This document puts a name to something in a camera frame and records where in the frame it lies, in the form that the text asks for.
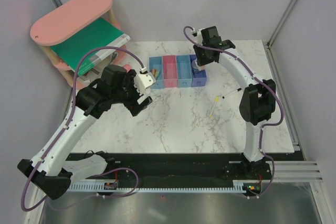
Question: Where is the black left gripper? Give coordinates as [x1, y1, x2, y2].
[111, 70, 152, 116]

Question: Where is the pink capped clear tube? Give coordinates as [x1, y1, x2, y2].
[123, 64, 131, 72]

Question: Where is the clear paper clip tub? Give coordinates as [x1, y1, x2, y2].
[191, 60, 200, 73]

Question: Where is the green mini stapler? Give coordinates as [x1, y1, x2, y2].
[155, 70, 161, 80]

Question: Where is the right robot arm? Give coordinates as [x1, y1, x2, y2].
[192, 26, 276, 179]

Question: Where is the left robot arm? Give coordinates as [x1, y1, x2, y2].
[17, 65, 156, 200]

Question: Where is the sky blue drawer bin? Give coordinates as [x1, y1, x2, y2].
[176, 55, 192, 88]

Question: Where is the purple blue drawer bin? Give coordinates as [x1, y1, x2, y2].
[190, 55, 207, 87]

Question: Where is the light blue drawer bin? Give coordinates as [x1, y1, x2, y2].
[149, 56, 164, 89]

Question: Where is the green binder book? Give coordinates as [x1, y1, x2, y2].
[50, 18, 130, 71]

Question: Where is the pink drawer bin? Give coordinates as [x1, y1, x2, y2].
[162, 55, 178, 88]

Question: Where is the black tipped white pen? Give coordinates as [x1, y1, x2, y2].
[222, 88, 242, 99]

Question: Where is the yellow tipped white pen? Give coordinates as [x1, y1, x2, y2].
[208, 96, 219, 118]

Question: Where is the pink oval shelf rack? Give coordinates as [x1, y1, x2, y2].
[30, 0, 127, 88]

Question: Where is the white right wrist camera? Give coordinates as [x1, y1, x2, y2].
[192, 28, 203, 44]

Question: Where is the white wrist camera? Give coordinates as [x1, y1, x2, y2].
[192, 28, 203, 44]
[134, 72, 156, 94]

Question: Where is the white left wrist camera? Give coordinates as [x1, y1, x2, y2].
[134, 72, 156, 94]

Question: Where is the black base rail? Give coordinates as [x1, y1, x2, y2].
[99, 153, 272, 187]

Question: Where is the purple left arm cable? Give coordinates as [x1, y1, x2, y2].
[20, 46, 148, 211]

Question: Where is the white cable duct strip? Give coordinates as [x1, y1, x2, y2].
[68, 179, 256, 193]

